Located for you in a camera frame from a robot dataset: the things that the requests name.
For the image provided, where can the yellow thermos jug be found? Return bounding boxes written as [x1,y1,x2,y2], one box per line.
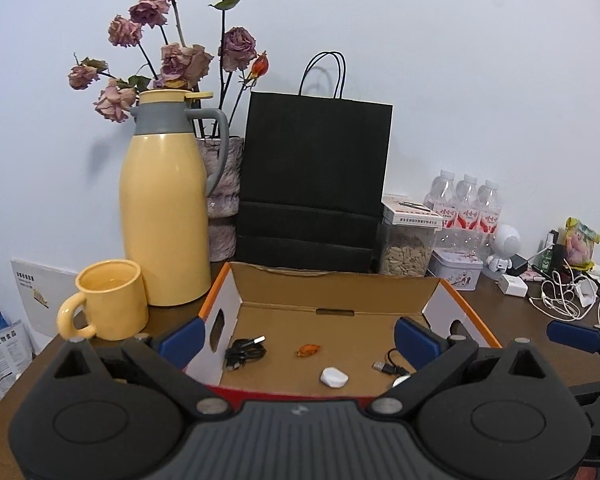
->
[119,89,230,307]

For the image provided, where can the right water bottle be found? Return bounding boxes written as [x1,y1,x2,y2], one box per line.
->
[477,180,502,260]

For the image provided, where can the left water bottle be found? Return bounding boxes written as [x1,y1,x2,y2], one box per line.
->
[424,170,457,248]

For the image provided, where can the orange wrapped candy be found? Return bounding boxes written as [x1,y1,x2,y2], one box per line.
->
[294,344,321,359]

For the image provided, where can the colourful snack packet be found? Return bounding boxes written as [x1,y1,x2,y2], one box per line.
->
[565,217,600,271]

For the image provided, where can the blue white pet food bags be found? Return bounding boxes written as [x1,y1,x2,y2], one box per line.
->
[0,312,33,399]

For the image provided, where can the black paper shopping bag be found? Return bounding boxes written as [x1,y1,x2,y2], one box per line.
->
[235,51,392,273]

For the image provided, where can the white earbud case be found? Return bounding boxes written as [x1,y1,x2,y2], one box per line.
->
[320,367,349,389]

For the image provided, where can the dried pink rose bouquet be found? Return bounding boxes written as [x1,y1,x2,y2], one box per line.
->
[68,0,270,124]

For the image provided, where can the tangled white cables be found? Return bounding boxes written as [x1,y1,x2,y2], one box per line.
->
[528,244,600,323]

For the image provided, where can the black usb plug cable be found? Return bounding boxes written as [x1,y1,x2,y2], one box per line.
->
[370,348,417,378]

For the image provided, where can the yellow ceramic mug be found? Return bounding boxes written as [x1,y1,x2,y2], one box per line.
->
[56,259,149,341]

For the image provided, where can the white printed tin box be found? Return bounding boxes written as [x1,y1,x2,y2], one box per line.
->
[427,248,483,292]

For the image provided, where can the middle water bottle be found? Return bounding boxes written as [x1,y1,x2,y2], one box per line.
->
[454,174,479,252]

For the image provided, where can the red cardboard box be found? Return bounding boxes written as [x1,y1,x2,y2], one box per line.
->
[184,262,500,401]

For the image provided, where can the clear jar with seeds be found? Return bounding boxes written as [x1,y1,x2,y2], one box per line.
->
[379,223,434,278]

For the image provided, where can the white box on jar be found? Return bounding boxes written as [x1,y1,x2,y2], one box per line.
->
[381,194,443,231]

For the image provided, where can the white power adapter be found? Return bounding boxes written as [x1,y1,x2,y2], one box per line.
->
[496,274,528,298]

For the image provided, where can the black usb cable coil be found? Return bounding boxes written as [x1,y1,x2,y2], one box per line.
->
[223,334,269,372]

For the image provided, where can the small white robot toy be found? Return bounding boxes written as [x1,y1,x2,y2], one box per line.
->
[482,224,521,281]

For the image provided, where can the water bottle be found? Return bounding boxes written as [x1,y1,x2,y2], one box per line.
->
[454,174,479,252]
[424,170,457,248]
[477,180,502,260]

